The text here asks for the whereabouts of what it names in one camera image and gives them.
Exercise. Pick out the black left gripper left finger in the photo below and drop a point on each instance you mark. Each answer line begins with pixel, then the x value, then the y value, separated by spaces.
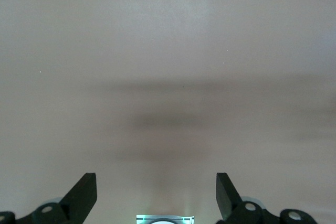
pixel 81 197

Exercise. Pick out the brown paper table cover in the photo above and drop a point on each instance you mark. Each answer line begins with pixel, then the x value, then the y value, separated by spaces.
pixel 157 51

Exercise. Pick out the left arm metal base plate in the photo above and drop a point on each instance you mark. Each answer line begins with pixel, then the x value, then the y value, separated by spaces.
pixel 143 219

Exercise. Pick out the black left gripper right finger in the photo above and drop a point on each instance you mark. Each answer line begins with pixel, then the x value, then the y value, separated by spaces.
pixel 228 200

